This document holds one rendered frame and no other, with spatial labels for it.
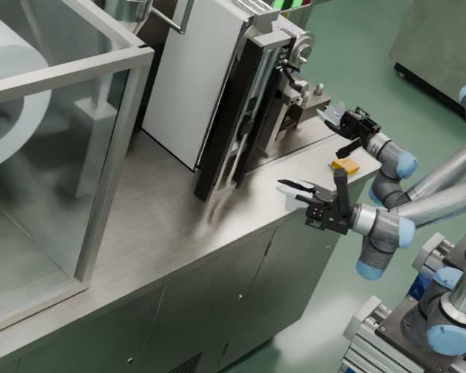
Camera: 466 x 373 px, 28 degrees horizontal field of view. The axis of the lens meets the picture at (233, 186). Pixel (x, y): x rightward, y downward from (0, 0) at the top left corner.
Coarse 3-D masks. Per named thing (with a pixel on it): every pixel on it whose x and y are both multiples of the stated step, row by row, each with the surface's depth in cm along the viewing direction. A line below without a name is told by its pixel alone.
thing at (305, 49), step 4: (304, 44) 286; (308, 44) 287; (300, 48) 285; (304, 48) 285; (308, 48) 288; (296, 52) 285; (300, 52) 285; (304, 52) 288; (308, 52) 289; (296, 56) 285; (304, 56) 289; (308, 56) 291; (292, 60) 287; (296, 60) 286; (296, 64) 288; (300, 64) 290
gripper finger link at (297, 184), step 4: (280, 180) 235; (284, 180) 234; (288, 180) 234; (292, 180) 235; (296, 180) 236; (284, 184) 235; (288, 184) 235; (292, 184) 235; (296, 184) 235; (300, 184) 234; (304, 184) 235; (308, 184) 236; (296, 188) 235; (300, 188) 235; (304, 188) 234; (308, 188) 234; (312, 188) 235; (308, 192) 235
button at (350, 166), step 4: (336, 160) 308; (340, 160) 309; (344, 160) 310; (348, 160) 311; (332, 164) 309; (336, 164) 308; (340, 164) 307; (344, 164) 308; (348, 164) 309; (352, 164) 309; (356, 164) 310; (348, 168) 307; (352, 168) 308; (356, 168) 309; (348, 172) 306; (352, 172) 308
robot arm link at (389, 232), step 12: (384, 216) 232; (396, 216) 233; (372, 228) 231; (384, 228) 231; (396, 228) 231; (408, 228) 232; (372, 240) 236; (384, 240) 233; (396, 240) 232; (408, 240) 232
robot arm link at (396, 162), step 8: (384, 144) 282; (392, 144) 282; (384, 152) 282; (392, 152) 280; (400, 152) 280; (408, 152) 281; (384, 160) 282; (392, 160) 280; (400, 160) 279; (408, 160) 279; (416, 160) 280; (384, 168) 283; (392, 168) 281; (400, 168) 279; (408, 168) 278; (392, 176) 282; (400, 176) 281; (408, 176) 282
